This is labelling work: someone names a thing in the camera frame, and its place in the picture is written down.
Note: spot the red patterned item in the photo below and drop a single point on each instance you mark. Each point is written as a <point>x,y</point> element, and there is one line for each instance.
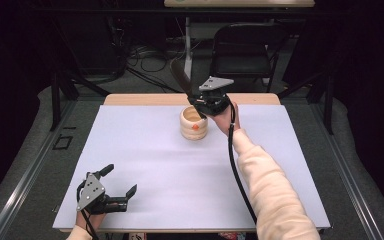
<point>231,236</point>

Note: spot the ribbed cream holder cup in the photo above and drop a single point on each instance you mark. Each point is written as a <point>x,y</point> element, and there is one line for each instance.
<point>193,128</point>

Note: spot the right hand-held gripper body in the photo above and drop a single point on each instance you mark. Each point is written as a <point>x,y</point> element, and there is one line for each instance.
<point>215,96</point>

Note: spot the wooden table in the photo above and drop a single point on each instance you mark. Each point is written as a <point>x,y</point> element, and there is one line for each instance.
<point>146,99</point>

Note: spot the person's right hand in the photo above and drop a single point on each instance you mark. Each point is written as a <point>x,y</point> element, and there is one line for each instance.
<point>226,121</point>

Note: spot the black folding chair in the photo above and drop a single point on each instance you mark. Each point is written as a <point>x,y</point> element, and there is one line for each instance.
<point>246,60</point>

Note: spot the black metal stand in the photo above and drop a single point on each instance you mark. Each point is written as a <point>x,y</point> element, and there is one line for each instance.
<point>56,100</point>
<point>328,106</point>

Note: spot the metal floor rail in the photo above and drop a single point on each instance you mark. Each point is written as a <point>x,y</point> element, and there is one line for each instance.
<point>30,173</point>
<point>346,173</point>

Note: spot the white desk leg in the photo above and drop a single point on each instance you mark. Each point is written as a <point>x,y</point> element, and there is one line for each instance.
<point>188,43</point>

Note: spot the small white item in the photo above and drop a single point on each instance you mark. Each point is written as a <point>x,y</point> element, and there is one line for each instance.
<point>137,236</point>

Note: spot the person's left hand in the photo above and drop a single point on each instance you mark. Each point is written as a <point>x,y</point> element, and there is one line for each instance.
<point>91,220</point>

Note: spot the black comb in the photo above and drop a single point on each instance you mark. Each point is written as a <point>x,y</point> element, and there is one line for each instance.
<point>181,78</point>

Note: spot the white table mat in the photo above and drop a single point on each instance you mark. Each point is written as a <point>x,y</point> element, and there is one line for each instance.
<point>166,173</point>

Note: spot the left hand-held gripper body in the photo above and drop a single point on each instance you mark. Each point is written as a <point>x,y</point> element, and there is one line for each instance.
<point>91,196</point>

